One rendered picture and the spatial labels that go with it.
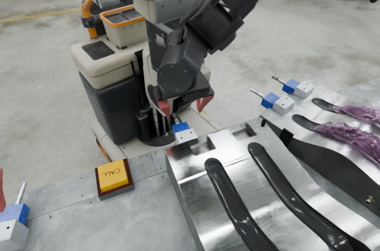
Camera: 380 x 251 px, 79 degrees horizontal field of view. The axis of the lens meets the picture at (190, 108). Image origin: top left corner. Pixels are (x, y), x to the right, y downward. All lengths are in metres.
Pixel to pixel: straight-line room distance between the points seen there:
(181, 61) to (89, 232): 0.40
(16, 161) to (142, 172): 1.42
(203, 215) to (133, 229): 0.17
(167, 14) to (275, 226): 0.57
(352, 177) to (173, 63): 0.47
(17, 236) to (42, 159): 1.28
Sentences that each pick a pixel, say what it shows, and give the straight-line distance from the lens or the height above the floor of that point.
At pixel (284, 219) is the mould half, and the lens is 0.48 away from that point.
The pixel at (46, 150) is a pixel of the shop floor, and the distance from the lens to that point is 1.90.
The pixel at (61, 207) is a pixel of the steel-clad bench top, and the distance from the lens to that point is 0.63.
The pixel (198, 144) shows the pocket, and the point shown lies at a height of 0.87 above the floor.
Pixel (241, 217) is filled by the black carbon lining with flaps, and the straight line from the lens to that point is 0.48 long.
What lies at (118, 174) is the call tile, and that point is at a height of 0.84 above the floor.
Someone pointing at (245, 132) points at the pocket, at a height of 0.86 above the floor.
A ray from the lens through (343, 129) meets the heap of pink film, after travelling 0.66.
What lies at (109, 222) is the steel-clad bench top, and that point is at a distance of 0.58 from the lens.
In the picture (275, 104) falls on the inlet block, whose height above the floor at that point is 0.88.
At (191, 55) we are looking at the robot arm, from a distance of 0.36.
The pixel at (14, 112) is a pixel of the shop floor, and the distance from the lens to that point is 2.34.
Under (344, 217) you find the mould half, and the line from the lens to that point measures 0.51.
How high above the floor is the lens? 1.32
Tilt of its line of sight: 44 degrees down
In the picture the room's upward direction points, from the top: straight up
